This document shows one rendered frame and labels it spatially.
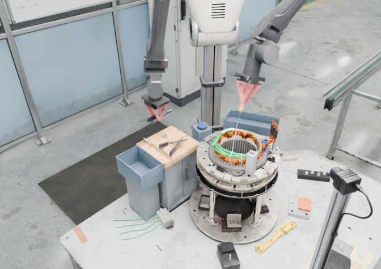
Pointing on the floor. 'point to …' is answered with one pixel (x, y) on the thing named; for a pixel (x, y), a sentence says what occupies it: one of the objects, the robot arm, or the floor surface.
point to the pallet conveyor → (346, 92)
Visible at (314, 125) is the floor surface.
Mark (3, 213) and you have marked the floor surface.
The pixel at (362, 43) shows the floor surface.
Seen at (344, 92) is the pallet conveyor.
